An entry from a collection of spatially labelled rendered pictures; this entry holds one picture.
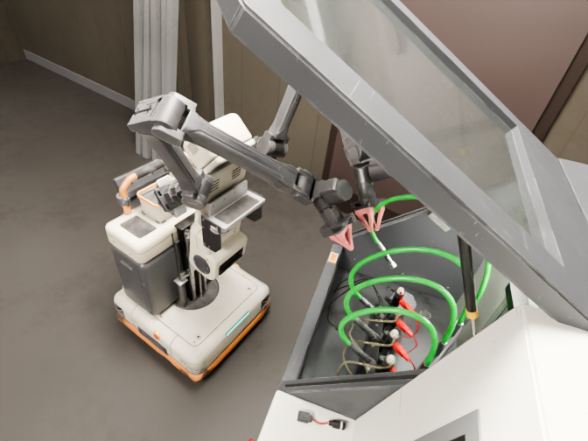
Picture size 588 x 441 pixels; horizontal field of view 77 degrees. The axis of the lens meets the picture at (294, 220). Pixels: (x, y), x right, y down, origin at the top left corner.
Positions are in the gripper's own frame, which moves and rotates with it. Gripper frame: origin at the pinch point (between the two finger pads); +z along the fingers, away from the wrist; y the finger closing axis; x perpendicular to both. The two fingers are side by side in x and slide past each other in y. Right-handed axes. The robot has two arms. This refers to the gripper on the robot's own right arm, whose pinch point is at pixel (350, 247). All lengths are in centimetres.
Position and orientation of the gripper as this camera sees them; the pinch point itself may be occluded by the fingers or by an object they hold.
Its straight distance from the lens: 110.0
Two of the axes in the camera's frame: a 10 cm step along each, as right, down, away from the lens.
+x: 5.4, -5.0, 6.7
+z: 5.2, 8.3, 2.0
